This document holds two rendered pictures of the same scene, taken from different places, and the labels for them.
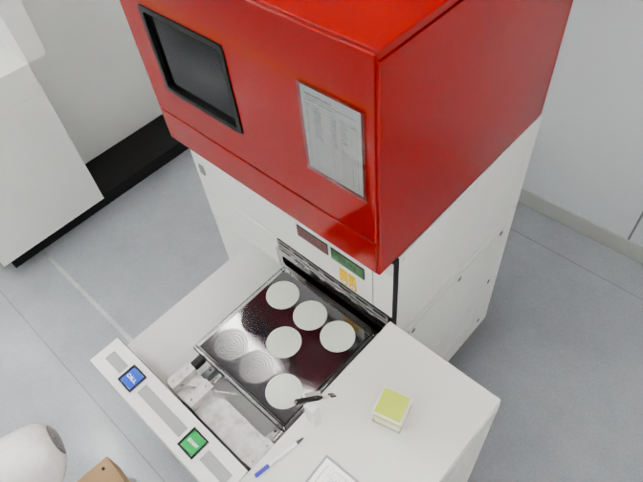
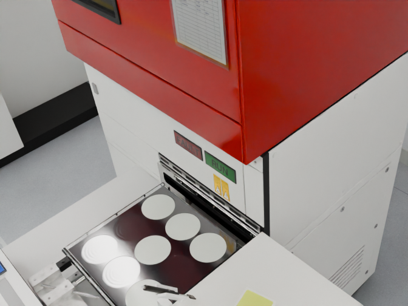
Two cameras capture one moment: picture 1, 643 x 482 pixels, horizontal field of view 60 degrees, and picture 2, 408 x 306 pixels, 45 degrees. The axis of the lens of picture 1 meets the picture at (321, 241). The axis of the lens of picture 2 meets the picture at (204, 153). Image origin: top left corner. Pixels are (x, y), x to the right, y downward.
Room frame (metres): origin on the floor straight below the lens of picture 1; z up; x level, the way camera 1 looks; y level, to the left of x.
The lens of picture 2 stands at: (-0.08, -0.09, 1.98)
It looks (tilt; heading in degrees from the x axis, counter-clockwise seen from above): 41 degrees down; 4
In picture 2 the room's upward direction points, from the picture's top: 7 degrees counter-clockwise
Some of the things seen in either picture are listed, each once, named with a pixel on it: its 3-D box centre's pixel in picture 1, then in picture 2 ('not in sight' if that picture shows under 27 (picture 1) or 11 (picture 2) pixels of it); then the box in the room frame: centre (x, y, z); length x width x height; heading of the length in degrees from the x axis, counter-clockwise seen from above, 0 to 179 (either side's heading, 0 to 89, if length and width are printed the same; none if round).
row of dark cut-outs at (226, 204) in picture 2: (329, 277); (204, 189); (0.94, -0.01, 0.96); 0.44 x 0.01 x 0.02; 41
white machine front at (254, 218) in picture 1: (286, 232); (166, 145); (1.08, 0.10, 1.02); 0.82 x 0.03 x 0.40; 41
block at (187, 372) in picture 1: (181, 377); (44, 277); (0.72, 0.43, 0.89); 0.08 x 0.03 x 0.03; 131
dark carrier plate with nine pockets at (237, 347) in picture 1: (284, 340); (153, 248); (0.79, 0.14, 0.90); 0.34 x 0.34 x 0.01; 41
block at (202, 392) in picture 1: (199, 395); (59, 295); (0.66, 0.38, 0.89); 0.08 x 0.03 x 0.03; 131
